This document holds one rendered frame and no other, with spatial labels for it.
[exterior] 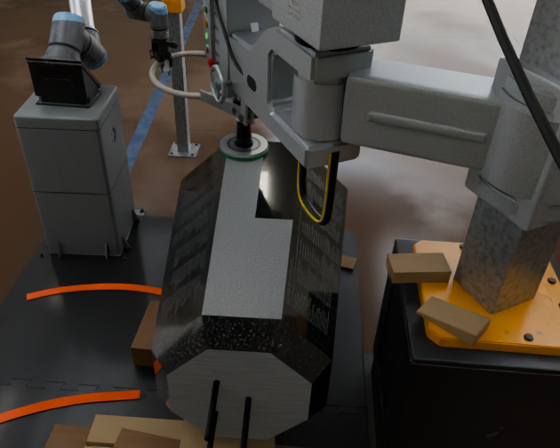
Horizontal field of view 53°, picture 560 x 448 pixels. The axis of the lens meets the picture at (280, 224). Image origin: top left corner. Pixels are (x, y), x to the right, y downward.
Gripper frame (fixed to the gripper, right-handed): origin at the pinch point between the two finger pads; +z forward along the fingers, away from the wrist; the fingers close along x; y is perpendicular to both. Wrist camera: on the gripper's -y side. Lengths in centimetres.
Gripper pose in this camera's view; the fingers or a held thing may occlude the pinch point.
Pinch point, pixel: (165, 71)
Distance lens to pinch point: 324.2
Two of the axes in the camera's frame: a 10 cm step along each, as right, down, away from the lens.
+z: -0.6, 7.6, 6.5
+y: -5.6, 5.1, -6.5
